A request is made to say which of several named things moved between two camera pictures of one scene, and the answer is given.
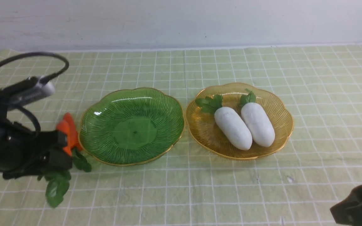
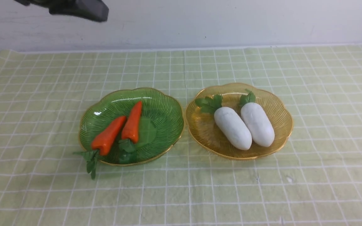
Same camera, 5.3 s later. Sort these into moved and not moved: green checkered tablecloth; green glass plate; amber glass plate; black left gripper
Moved: black left gripper
Not moved: green glass plate; amber glass plate; green checkered tablecloth
